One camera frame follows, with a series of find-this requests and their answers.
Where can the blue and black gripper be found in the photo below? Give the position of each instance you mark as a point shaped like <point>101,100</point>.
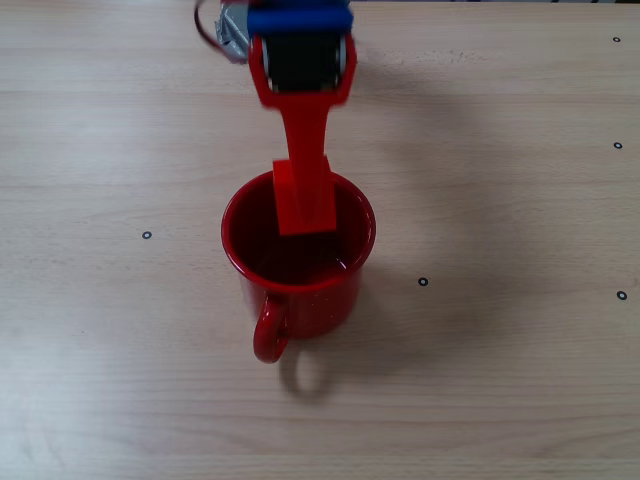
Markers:
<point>304,67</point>

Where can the red cube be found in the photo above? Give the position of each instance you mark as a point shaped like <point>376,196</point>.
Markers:
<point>287,210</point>

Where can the red enamel mug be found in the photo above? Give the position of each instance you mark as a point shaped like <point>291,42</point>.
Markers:
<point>300,300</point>

